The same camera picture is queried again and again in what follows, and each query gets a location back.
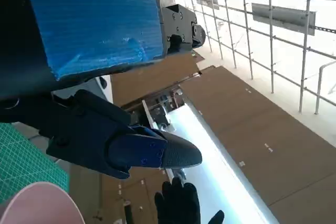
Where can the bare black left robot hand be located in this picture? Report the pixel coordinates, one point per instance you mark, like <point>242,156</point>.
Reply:
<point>92,24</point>

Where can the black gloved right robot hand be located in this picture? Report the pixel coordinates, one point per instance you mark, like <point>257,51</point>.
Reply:
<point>178,205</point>

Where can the small grey ceiling panel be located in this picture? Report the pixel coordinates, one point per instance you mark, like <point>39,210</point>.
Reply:
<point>207,0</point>

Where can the green cutting mat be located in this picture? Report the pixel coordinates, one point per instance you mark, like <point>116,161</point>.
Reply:
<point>23,161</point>

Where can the large grey ceiling panel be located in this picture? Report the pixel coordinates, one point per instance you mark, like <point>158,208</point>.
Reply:
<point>283,19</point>

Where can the white metal ceiling grid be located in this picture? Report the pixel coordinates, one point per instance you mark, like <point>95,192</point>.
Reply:
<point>271,51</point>

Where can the pink bowl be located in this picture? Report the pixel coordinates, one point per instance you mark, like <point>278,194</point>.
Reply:
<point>39,205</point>

